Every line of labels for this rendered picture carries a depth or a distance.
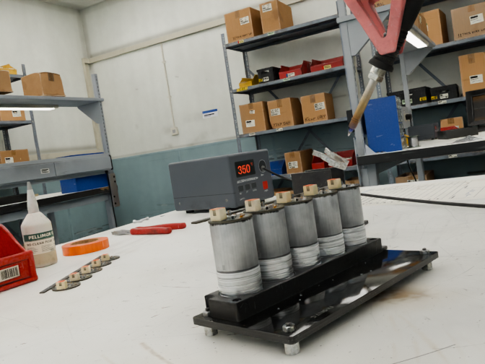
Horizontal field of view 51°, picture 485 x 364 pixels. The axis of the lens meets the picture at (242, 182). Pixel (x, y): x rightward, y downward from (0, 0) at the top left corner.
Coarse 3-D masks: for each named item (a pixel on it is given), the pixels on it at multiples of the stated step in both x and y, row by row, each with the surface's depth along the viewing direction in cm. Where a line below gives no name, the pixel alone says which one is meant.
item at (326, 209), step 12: (324, 204) 33; (336, 204) 33; (324, 216) 33; (336, 216) 33; (324, 228) 33; (336, 228) 33; (324, 240) 33; (336, 240) 33; (324, 252) 33; (336, 252) 33
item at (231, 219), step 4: (232, 216) 27; (236, 216) 28; (244, 216) 28; (248, 216) 27; (252, 216) 28; (208, 220) 28; (224, 220) 27; (228, 220) 27; (232, 220) 27; (236, 220) 27; (240, 220) 27
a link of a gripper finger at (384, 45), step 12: (348, 0) 47; (396, 0) 45; (360, 12) 47; (396, 12) 45; (360, 24) 47; (372, 24) 47; (396, 24) 46; (372, 36) 47; (396, 36) 46; (384, 48) 47
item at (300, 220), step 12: (300, 204) 31; (312, 204) 32; (288, 216) 31; (300, 216) 31; (312, 216) 31; (288, 228) 31; (300, 228) 31; (312, 228) 31; (300, 240) 31; (312, 240) 31; (300, 252) 31; (312, 252) 31; (300, 264) 31; (312, 264) 31
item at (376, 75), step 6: (372, 66) 49; (372, 72) 49; (378, 72) 48; (384, 72) 49; (372, 78) 49; (378, 78) 49; (372, 84) 49; (366, 90) 50; (372, 90) 49; (366, 96) 50; (360, 102) 50; (366, 102) 50; (360, 108) 50; (354, 114) 51; (360, 114) 50; (354, 120) 51; (354, 126) 51
